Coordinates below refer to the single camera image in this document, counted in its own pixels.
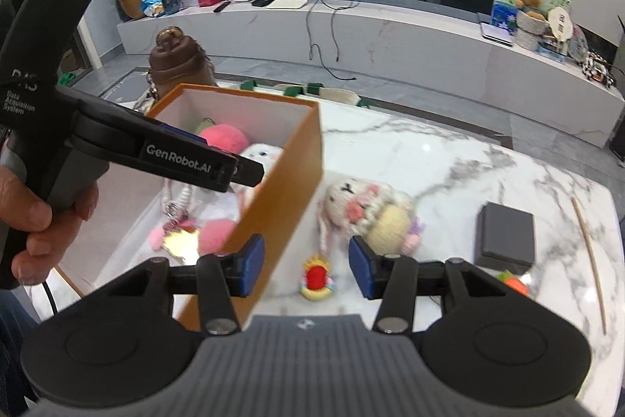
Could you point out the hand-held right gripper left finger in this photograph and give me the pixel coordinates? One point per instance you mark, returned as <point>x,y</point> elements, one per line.
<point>253,265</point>

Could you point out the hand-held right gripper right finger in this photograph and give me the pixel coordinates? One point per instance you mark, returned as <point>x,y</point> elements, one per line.
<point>362,268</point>

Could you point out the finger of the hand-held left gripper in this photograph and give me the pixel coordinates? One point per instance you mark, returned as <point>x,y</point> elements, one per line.
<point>185,160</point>
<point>178,132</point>

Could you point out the large pink pompom with green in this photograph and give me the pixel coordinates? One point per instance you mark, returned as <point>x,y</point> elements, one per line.
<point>222,141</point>

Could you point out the red and yellow crochet charm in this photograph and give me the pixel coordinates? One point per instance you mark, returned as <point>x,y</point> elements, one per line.
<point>317,278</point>

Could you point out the crochet bunny doll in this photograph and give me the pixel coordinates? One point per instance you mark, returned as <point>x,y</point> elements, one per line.
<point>361,212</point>

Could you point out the panda plush with striped bucket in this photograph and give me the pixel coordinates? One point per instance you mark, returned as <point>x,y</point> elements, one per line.
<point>266,160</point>

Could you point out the orange paper box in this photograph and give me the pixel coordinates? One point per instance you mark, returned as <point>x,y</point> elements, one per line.
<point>288,182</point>

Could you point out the dark grey box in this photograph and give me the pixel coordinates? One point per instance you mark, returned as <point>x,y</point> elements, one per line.
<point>505,236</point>

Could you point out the crochet orange toy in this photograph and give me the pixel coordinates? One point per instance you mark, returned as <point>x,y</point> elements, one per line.
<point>515,284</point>

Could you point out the marble desktop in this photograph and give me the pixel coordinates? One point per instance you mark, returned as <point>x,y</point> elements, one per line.
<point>439,182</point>

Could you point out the person's left hand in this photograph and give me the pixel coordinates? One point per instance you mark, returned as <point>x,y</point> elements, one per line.
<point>29,212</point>

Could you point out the brown water bottle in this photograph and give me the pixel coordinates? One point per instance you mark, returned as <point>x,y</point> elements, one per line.
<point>178,65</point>

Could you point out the blue snack bag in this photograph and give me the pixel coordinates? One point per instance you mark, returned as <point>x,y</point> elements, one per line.
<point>156,4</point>

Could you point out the black remote control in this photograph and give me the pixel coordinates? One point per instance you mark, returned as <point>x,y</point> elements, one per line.
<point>221,7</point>

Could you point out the black set-top device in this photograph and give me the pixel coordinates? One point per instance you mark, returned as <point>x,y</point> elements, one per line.
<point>263,1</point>

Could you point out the white marble tv cabinet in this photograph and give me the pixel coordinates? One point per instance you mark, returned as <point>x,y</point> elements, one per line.
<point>415,50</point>

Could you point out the wooden stick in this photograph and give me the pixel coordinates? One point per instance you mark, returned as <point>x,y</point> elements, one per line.
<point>588,260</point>

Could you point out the grey laptop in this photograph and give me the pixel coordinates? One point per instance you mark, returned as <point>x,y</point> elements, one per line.
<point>497,35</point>

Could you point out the white woven basket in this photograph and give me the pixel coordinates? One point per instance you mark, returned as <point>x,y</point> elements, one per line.
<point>532,31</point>

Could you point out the green landscape painting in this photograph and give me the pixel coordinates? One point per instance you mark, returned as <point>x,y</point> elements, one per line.
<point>503,1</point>

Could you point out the black and white toy car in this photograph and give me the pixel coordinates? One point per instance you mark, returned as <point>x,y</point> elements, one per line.
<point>598,70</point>

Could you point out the patterned round hand fan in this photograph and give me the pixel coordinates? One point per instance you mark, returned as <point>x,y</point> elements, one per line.
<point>578,43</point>

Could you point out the white round hand fan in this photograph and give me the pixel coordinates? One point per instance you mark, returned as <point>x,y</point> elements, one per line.
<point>560,23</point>

